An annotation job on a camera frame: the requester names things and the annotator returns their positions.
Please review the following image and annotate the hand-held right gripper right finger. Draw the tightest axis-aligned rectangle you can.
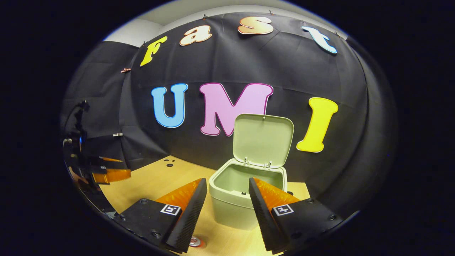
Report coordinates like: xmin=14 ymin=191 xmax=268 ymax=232
xmin=248 ymin=177 xmax=344 ymax=255

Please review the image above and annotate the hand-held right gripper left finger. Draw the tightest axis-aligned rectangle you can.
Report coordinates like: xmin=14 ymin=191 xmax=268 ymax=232
xmin=113 ymin=178 xmax=208 ymax=254

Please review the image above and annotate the orange pop can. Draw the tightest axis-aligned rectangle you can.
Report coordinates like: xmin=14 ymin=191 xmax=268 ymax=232
xmin=188 ymin=236 xmax=206 ymax=249

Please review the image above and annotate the light green desktop garbage bin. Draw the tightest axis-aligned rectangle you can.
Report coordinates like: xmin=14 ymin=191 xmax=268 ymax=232
xmin=209 ymin=113 xmax=295 ymax=231

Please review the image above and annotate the wooden desktop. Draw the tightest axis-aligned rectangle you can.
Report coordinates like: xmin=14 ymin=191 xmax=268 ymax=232
xmin=99 ymin=155 xmax=311 ymax=256

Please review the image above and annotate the black backdrop cloth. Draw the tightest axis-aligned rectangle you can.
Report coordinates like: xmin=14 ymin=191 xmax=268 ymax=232
xmin=60 ymin=11 xmax=398 ymax=217

